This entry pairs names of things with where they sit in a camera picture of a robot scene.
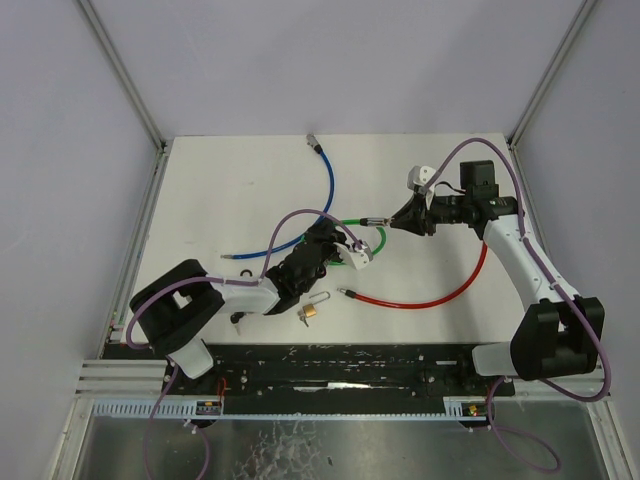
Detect green cable lock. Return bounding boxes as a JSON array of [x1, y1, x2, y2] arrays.
[[342, 218, 388, 257]]

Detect brass padlock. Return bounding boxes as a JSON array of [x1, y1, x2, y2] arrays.
[[297, 291, 331, 327]]

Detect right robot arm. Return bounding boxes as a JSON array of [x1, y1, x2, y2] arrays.
[[390, 160, 604, 381]]

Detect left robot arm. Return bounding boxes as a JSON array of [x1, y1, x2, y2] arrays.
[[127, 219, 347, 379]]

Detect black padlock keys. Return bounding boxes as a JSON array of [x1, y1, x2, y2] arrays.
[[230, 312, 247, 336]]

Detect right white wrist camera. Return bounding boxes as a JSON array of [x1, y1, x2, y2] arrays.
[[407, 166, 437, 207]]

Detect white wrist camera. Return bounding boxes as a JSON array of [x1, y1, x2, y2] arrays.
[[334, 242, 373, 270], [407, 166, 437, 207]]

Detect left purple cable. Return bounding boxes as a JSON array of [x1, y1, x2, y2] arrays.
[[124, 209, 366, 480]]

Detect purple cable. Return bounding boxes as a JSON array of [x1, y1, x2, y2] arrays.
[[124, 209, 366, 480], [429, 137, 614, 473]]

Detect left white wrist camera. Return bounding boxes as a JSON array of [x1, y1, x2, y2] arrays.
[[334, 242, 373, 270]]

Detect red cable lock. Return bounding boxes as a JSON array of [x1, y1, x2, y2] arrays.
[[336, 241, 489, 310]]

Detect blue cable lock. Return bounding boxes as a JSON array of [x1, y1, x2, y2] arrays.
[[221, 134, 335, 260]]

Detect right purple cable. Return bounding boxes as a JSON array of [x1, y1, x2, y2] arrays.
[[429, 137, 614, 473]]

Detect right aluminium frame post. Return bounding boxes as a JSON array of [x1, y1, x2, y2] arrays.
[[506, 0, 600, 150]]

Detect aluminium frame post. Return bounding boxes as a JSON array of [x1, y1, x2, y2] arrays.
[[506, 0, 600, 150], [75, 0, 167, 151]]

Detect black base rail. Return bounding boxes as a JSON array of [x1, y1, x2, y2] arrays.
[[169, 344, 495, 402]]

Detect left aluminium frame post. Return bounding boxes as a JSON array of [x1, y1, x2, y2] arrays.
[[75, 0, 167, 151]]

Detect white slotted cable duct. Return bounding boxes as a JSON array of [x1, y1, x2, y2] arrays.
[[92, 392, 486, 422]]

